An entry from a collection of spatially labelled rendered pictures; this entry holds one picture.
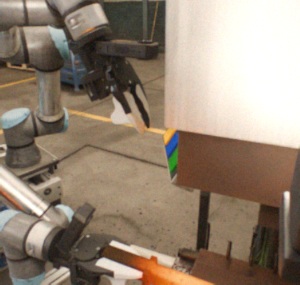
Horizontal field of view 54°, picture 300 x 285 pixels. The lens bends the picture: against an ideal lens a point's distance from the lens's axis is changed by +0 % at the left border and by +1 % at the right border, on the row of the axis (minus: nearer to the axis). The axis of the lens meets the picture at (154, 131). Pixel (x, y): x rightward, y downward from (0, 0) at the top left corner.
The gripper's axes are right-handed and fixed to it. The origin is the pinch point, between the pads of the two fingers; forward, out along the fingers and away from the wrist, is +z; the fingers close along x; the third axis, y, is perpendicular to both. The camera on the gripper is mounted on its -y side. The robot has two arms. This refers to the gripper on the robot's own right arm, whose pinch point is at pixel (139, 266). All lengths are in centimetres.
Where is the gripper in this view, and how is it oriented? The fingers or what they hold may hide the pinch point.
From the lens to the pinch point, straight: 61.2
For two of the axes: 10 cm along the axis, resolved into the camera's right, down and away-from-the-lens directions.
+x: -3.7, 3.7, -8.5
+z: 9.3, 1.7, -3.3
